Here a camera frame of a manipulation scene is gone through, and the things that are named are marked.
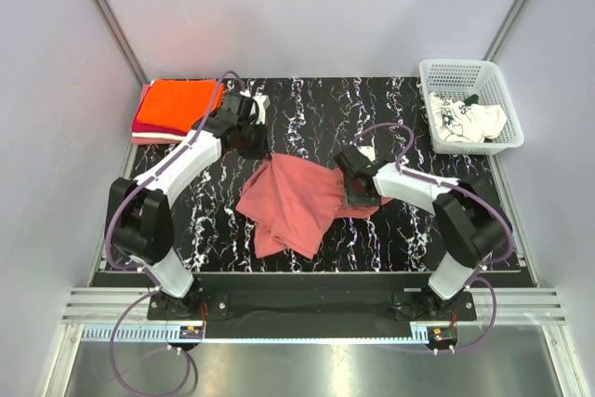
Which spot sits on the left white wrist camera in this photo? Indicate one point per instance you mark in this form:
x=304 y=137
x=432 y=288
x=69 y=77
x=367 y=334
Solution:
x=258 y=112

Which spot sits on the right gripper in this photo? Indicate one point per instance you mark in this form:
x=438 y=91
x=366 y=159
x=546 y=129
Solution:
x=350 y=199

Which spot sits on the light pink folded t-shirt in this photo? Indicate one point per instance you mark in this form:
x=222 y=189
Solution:
x=154 y=138

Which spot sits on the crimson folded t-shirt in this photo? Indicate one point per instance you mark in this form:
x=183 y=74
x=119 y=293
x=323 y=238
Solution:
x=139 y=127

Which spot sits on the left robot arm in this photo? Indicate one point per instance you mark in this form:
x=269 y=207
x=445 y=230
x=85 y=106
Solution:
x=139 y=221

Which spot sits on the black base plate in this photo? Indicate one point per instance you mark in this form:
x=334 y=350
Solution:
x=362 y=300

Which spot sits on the white plastic basket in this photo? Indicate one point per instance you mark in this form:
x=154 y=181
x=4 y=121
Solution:
x=473 y=81

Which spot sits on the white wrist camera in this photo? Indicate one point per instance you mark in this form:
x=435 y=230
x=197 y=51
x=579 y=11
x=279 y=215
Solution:
x=369 y=152
x=258 y=112

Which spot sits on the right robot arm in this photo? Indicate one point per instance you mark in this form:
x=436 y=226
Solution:
x=474 y=229

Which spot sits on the orange folded t-shirt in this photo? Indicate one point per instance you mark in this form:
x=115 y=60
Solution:
x=178 y=104

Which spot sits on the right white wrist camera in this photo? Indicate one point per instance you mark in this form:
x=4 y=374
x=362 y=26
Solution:
x=369 y=152

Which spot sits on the white slotted cable duct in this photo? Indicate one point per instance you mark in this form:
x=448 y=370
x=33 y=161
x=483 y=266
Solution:
x=400 y=334

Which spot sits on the salmon pink t-shirt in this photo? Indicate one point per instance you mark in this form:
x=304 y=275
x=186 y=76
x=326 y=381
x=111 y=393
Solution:
x=293 y=203

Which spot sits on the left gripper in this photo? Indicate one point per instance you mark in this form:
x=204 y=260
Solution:
x=261 y=152

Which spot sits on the black marble pattern mat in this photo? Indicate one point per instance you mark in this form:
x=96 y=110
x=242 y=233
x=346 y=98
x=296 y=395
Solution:
x=313 y=118

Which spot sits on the white printed t-shirt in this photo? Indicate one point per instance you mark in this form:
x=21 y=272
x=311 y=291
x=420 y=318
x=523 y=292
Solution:
x=456 y=121

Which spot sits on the aluminium frame rail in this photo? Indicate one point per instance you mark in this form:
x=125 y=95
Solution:
x=505 y=305

